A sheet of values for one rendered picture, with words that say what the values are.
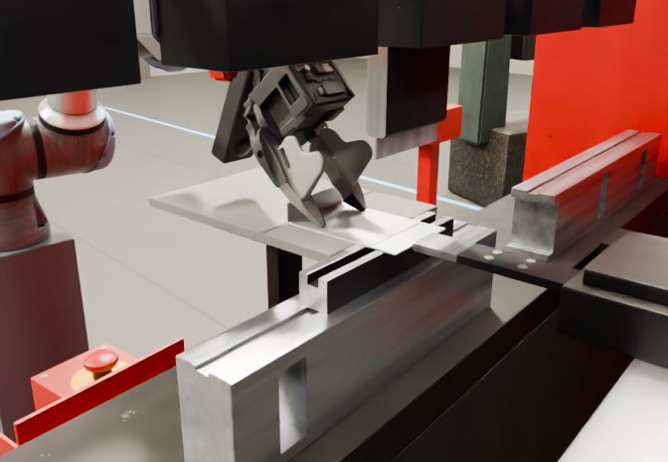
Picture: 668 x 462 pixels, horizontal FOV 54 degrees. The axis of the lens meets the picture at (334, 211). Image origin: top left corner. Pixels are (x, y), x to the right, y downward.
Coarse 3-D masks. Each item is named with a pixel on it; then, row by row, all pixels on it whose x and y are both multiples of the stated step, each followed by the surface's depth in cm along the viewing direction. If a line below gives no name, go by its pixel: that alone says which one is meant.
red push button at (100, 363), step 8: (96, 352) 79; (104, 352) 79; (112, 352) 79; (88, 360) 77; (96, 360) 77; (104, 360) 77; (112, 360) 77; (88, 368) 76; (96, 368) 76; (104, 368) 76; (96, 376) 78
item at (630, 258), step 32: (448, 256) 57; (480, 256) 56; (512, 256) 56; (608, 256) 48; (640, 256) 48; (576, 288) 46; (608, 288) 45; (640, 288) 44; (576, 320) 46; (608, 320) 45; (640, 320) 43; (640, 352) 44
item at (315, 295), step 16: (432, 224) 65; (448, 224) 66; (336, 256) 57; (352, 256) 58; (368, 256) 57; (384, 256) 58; (400, 256) 60; (416, 256) 63; (304, 272) 54; (320, 272) 55; (336, 272) 54; (352, 272) 55; (368, 272) 57; (384, 272) 59; (400, 272) 61; (304, 288) 54; (320, 288) 53; (336, 288) 54; (352, 288) 55; (368, 288) 57; (304, 304) 55; (320, 304) 54; (336, 304) 54
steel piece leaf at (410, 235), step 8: (424, 224) 64; (400, 232) 62; (408, 232) 62; (416, 232) 62; (424, 232) 62; (384, 240) 60; (392, 240) 60; (400, 240) 60; (408, 240) 60; (416, 240) 60; (376, 248) 58; (384, 248) 58; (392, 248) 58; (400, 248) 58; (408, 248) 59
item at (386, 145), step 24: (384, 48) 53; (432, 48) 58; (384, 72) 54; (408, 72) 56; (432, 72) 59; (384, 96) 55; (408, 96) 57; (432, 96) 60; (384, 120) 55; (408, 120) 58; (432, 120) 61; (384, 144) 57; (408, 144) 60
